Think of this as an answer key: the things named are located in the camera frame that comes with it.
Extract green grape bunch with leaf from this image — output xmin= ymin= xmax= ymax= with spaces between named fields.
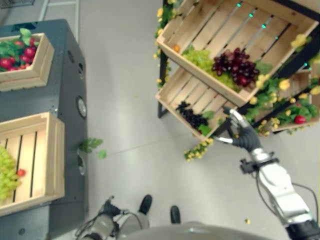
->
xmin=181 ymin=44 xmax=242 ymax=92

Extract yellow flower vine on frame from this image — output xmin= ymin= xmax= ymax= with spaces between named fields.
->
xmin=152 ymin=0 xmax=181 ymax=91

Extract large tilted wooden crate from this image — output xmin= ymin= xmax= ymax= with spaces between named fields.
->
xmin=155 ymin=0 xmax=320 ymax=109

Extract small wooden crate red fruits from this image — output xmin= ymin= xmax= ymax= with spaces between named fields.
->
xmin=0 ymin=32 xmax=55 ymax=92

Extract robot dark foot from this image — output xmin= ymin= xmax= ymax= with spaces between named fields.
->
xmin=138 ymin=194 xmax=153 ymax=215
xmin=170 ymin=205 xmax=182 ymax=225

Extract wooden crate with yellow flowers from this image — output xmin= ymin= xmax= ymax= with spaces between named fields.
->
xmin=258 ymin=59 xmax=320 ymax=134

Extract green leaf beside black grapes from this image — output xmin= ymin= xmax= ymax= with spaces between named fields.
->
xmin=198 ymin=110 xmax=216 ymax=137

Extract yellow flower garland with leaves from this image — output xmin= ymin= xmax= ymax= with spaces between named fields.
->
xmin=243 ymin=33 xmax=320 ymax=137

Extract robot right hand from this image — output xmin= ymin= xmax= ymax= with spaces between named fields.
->
xmin=213 ymin=105 xmax=275 ymax=163

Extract wooden crate with green grapes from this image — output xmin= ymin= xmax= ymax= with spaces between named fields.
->
xmin=0 ymin=111 xmax=66 ymax=217

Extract dark red grape bunch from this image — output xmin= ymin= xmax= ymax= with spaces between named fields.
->
xmin=211 ymin=47 xmax=260 ymax=89

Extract green leaves among red fruits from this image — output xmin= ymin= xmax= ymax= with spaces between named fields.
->
xmin=0 ymin=27 xmax=41 ymax=72

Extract hanging yellow flower cluster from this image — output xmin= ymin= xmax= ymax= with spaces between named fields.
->
xmin=183 ymin=137 xmax=215 ymax=163

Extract light green grape bunch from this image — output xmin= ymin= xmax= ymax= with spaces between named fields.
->
xmin=0 ymin=146 xmax=23 ymax=201

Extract robot grey torso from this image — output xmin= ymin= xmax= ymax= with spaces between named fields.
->
xmin=113 ymin=221 xmax=291 ymax=240

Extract black metal shelf frame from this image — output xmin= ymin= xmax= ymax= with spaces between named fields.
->
xmin=157 ymin=0 xmax=320 ymax=136

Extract dark grey cabinet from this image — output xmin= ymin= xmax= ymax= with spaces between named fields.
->
xmin=0 ymin=19 xmax=89 ymax=240

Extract large green leaf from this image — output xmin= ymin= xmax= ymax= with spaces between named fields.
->
xmin=77 ymin=137 xmax=104 ymax=154

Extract robot left dark foot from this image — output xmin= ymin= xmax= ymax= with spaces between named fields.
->
xmin=138 ymin=194 xmax=153 ymax=215

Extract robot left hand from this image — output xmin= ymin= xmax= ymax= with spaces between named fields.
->
xmin=100 ymin=195 xmax=125 ymax=219

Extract tilted wooden crate black grapes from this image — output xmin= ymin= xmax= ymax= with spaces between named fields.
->
xmin=155 ymin=65 xmax=239 ymax=142

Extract robot right dark foot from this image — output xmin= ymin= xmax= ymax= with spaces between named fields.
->
xmin=170 ymin=205 xmax=182 ymax=225

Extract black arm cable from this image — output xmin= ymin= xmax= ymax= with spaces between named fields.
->
xmin=254 ymin=172 xmax=320 ymax=226

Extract pile of red fruits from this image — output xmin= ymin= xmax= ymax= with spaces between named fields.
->
xmin=0 ymin=37 xmax=38 ymax=73

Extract black wrist clamp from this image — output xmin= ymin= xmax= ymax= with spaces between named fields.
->
xmin=239 ymin=157 xmax=280 ymax=174

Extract black grape bunch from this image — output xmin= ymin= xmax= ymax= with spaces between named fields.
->
xmin=175 ymin=100 xmax=210 ymax=131

